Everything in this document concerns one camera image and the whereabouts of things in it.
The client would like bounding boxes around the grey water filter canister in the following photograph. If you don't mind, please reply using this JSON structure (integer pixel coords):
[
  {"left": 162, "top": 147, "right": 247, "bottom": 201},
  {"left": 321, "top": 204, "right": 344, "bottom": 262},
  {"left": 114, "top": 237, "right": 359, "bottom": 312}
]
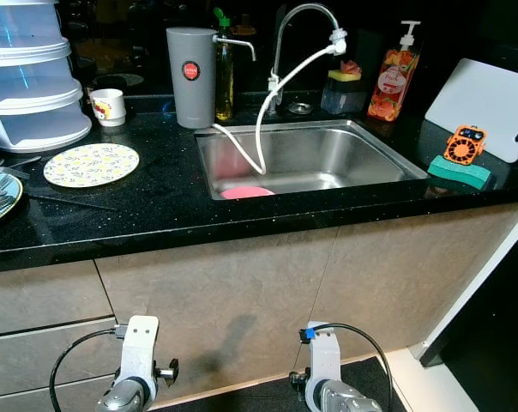
[{"left": 166, "top": 27, "right": 257, "bottom": 130}]

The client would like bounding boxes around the oil bottle with green cap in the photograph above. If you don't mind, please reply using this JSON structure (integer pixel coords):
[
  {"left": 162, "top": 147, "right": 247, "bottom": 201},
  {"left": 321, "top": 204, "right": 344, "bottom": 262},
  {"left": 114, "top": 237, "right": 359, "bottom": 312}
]
[{"left": 212, "top": 7, "right": 236, "bottom": 121}]

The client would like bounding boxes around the steel fork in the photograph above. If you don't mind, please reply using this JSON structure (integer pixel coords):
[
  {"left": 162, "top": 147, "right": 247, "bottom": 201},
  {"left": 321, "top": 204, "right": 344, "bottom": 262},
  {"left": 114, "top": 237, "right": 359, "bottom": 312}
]
[{"left": 0, "top": 154, "right": 42, "bottom": 177}]

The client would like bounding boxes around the chrome kitchen faucet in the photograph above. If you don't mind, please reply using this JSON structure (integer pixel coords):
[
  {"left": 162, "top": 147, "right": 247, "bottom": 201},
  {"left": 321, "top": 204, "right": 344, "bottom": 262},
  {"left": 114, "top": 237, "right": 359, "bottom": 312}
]
[{"left": 270, "top": 3, "right": 348, "bottom": 108}]

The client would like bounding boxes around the beige drawer front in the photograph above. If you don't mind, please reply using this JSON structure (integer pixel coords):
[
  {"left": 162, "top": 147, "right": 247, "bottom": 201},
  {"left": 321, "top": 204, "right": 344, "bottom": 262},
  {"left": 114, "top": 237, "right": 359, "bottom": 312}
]
[
  {"left": 0, "top": 319, "right": 127, "bottom": 400},
  {"left": 0, "top": 260, "right": 114, "bottom": 337}
]

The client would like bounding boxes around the black sponge holder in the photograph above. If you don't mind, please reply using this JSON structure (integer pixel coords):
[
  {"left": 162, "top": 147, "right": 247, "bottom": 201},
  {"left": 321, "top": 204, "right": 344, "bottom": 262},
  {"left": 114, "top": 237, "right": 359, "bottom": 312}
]
[{"left": 321, "top": 79, "right": 369, "bottom": 116}]

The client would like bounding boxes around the pink plate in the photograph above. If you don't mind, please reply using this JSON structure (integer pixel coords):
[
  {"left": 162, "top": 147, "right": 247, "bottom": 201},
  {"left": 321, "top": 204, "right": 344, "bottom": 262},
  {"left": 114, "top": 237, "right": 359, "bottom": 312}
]
[{"left": 220, "top": 185, "right": 277, "bottom": 201}]

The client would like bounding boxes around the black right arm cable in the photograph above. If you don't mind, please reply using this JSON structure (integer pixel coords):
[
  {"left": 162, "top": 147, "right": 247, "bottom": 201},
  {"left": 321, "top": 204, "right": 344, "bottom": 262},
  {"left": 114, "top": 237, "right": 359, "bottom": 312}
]
[{"left": 315, "top": 322, "right": 395, "bottom": 412}]

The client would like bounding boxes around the white printed cup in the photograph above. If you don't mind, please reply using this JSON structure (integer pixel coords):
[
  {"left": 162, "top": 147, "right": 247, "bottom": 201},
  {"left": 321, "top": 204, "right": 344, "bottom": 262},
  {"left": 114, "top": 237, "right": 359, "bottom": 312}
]
[{"left": 89, "top": 88, "right": 127, "bottom": 128}]

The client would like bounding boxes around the stainless steel sink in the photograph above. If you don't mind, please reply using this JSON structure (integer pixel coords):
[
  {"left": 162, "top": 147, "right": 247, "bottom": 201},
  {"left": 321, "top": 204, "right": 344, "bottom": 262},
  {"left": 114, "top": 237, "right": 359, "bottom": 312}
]
[{"left": 195, "top": 120, "right": 429, "bottom": 201}]

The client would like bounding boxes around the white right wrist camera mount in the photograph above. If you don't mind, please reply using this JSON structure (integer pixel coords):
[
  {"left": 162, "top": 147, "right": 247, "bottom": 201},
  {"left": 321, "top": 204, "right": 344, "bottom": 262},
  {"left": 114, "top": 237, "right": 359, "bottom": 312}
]
[{"left": 298, "top": 322, "right": 344, "bottom": 404}]

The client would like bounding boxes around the round steel counter fitting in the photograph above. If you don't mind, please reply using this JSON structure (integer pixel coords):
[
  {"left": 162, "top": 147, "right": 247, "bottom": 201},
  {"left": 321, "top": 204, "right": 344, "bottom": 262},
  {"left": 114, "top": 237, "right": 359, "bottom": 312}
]
[{"left": 288, "top": 101, "right": 315, "bottom": 117}]

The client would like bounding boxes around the orange handheld fan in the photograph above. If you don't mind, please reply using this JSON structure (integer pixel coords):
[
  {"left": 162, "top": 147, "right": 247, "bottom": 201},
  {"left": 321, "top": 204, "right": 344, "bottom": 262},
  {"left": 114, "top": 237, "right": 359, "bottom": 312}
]
[{"left": 442, "top": 125, "right": 487, "bottom": 166}]

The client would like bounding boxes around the white tiered food cover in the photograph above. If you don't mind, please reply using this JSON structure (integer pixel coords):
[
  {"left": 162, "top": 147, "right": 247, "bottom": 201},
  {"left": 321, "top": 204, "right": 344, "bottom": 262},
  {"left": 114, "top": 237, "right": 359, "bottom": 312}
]
[{"left": 0, "top": 0, "right": 93, "bottom": 154}]

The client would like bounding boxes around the beige cabinet front panel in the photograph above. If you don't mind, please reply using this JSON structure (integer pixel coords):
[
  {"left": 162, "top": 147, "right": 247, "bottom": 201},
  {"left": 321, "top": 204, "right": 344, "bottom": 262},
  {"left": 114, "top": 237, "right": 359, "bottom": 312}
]
[{"left": 94, "top": 206, "right": 518, "bottom": 404}]

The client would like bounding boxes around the green sponge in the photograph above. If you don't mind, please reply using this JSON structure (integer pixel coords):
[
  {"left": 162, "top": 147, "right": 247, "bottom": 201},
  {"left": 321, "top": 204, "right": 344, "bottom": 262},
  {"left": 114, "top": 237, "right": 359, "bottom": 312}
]
[{"left": 427, "top": 156, "right": 493, "bottom": 191}]

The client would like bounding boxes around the yellow pink sponge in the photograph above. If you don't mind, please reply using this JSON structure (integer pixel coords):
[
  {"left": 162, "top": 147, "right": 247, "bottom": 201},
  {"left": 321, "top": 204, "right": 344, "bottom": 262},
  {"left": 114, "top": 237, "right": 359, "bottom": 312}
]
[{"left": 328, "top": 58, "right": 364, "bottom": 84}]

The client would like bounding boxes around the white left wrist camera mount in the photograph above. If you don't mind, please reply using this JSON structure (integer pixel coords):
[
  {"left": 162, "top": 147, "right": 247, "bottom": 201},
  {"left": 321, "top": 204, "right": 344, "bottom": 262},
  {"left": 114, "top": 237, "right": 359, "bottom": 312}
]
[{"left": 117, "top": 315, "right": 160, "bottom": 400}]

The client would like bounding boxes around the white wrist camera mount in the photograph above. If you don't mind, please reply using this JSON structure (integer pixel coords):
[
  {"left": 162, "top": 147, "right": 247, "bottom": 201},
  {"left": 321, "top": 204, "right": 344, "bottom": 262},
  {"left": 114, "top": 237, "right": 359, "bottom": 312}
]
[
  {"left": 117, "top": 315, "right": 160, "bottom": 400},
  {"left": 298, "top": 322, "right": 344, "bottom": 404}
]

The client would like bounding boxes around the white flexible hose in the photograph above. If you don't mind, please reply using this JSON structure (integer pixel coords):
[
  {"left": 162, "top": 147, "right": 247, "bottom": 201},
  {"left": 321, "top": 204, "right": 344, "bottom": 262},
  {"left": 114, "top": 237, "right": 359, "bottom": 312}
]
[{"left": 209, "top": 39, "right": 346, "bottom": 175}]

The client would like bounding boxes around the peach print soap dispenser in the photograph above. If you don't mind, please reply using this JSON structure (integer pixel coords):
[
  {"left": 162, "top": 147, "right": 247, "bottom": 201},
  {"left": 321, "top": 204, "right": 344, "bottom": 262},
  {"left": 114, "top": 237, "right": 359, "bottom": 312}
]
[{"left": 367, "top": 21, "right": 423, "bottom": 123}]

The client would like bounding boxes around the floral patterned plate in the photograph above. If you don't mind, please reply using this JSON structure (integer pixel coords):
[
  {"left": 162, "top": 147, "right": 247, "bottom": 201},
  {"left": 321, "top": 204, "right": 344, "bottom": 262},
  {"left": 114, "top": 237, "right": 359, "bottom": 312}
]
[{"left": 43, "top": 142, "right": 141, "bottom": 189}]

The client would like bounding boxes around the light blue plate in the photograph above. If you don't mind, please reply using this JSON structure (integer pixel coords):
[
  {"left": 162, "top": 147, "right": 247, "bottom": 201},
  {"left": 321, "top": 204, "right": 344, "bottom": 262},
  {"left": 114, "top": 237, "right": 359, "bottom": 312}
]
[{"left": 0, "top": 170, "right": 24, "bottom": 228}]

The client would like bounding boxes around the white cutting board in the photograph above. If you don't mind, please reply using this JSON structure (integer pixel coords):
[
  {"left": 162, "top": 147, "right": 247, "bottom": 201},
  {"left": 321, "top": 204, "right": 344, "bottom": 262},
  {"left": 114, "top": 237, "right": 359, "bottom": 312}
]
[{"left": 425, "top": 58, "right": 518, "bottom": 164}]

